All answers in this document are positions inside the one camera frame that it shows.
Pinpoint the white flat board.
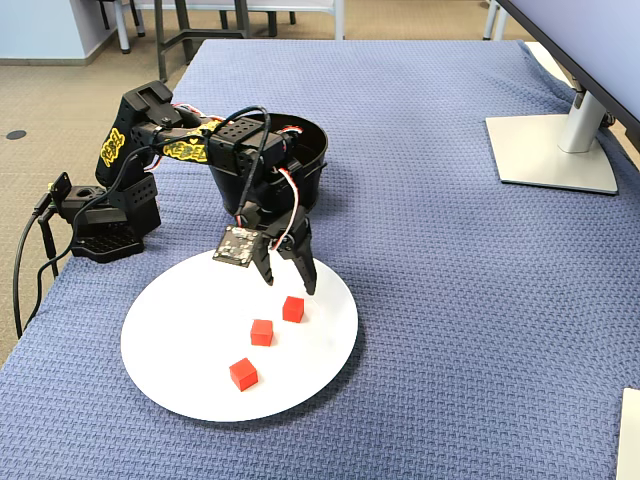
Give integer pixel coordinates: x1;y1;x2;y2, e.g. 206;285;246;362
615;387;640;480

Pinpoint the white red servo wire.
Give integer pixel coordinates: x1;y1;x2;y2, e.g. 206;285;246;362
269;167;302;251

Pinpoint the grey computer monitor screen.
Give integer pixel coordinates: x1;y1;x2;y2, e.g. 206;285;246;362
492;0;640;132

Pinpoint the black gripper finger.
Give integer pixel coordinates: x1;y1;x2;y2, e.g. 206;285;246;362
251;237;277;287
276;221;319;296

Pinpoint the thick black power cable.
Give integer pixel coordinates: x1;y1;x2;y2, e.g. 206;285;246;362
11;207;49;341

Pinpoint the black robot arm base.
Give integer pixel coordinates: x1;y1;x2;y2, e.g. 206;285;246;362
48;172;149;265

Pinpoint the black metal bucket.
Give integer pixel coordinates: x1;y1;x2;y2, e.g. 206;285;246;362
204;112;330;225

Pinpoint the white metal desk leg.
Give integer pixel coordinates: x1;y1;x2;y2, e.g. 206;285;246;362
481;0;509;43

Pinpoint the black camera cable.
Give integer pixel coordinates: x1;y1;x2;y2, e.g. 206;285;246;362
69;104;271;231

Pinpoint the white round plate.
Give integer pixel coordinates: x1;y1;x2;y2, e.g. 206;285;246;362
120;248;360;423

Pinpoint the silver monitor stand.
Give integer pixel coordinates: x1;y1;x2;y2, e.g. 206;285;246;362
484;79;620;196

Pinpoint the red cube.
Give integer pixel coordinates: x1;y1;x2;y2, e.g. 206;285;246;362
228;356;260;392
250;318;275;347
282;295;306;324

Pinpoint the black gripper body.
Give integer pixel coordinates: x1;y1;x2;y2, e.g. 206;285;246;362
237;201;313;252

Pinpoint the black wrist camera board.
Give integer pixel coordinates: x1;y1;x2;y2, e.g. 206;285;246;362
212;224;265;272

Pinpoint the thin black usb cable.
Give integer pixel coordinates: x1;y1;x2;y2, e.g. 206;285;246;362
27;209;61;324

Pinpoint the blue woven table cloth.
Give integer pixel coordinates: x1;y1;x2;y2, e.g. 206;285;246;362
0;38;640;480

